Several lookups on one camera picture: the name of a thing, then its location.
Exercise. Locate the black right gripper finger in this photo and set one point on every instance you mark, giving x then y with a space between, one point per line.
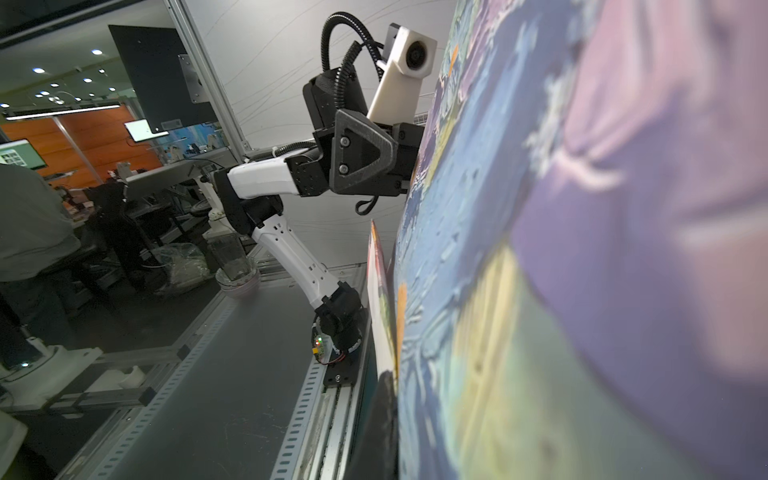
376 453

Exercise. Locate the slotted cable duct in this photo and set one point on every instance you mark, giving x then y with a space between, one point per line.
293 447

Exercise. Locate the floral print paper bag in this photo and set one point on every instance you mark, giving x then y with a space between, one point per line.
580 273

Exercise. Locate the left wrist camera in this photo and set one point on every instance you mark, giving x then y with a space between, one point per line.
409 59

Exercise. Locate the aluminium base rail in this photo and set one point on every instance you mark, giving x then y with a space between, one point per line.
336 414

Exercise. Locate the person in grey shirt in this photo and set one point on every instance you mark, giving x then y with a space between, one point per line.
36 233

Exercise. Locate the stacked bowls outside cell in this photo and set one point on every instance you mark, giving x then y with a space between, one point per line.
237 274

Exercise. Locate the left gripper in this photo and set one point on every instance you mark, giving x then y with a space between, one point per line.
362 157

